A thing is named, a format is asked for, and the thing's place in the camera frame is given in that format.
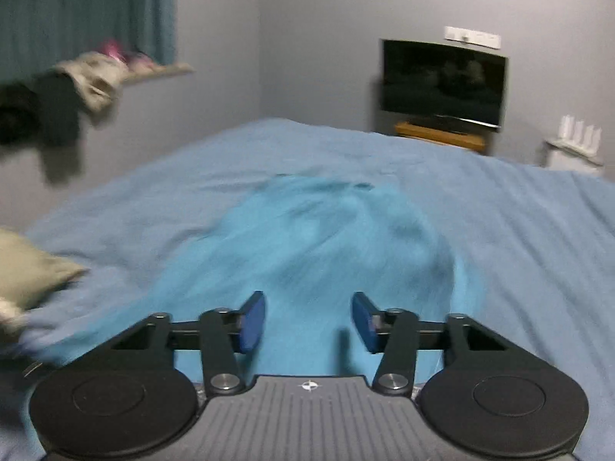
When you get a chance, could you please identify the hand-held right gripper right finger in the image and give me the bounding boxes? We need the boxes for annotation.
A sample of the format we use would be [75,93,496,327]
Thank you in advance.
[352,292,512,397]

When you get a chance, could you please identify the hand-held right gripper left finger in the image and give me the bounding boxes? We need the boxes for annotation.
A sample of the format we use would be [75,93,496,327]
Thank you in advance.
[108,291,266,397]

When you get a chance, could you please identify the teal hooded jacket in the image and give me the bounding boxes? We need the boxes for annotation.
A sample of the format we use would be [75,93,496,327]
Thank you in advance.
[29,175,486,380]

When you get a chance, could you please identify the pink clothes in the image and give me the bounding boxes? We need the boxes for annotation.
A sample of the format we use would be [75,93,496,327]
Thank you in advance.
[97,38,157,71]

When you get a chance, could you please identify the blue bed blanket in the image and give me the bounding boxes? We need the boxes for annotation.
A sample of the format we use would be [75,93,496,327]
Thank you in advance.
[0,118,615,461]

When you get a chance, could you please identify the wooden television stand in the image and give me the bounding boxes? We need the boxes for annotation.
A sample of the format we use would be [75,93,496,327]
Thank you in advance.
[395,121,487,155]

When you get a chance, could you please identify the beige pillow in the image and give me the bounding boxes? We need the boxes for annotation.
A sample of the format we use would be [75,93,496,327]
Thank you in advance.
[0,228,90,311]

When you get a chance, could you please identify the white cloth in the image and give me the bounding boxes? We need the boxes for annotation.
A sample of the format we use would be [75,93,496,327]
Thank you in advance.
[0,298,28,336]

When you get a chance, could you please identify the black flat television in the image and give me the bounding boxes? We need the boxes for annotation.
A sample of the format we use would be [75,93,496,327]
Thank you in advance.
[381,38,509,131]

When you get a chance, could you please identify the wooden window shelf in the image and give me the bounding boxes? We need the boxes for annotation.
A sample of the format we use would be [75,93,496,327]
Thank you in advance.
[119,61,196,85]

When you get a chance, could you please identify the dark cloth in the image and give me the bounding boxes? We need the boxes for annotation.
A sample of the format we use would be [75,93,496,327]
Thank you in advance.
[0,72,91,184]

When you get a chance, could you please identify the beige grey cloth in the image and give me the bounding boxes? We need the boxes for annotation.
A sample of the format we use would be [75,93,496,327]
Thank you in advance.
[52,52,131,126]

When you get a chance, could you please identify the teal curtain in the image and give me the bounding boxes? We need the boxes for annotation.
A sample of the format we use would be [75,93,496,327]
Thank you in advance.
[0,0,178,83]

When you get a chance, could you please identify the white wall power strip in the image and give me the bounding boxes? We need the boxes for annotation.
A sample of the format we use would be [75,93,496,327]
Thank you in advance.
[444,25,501,50]

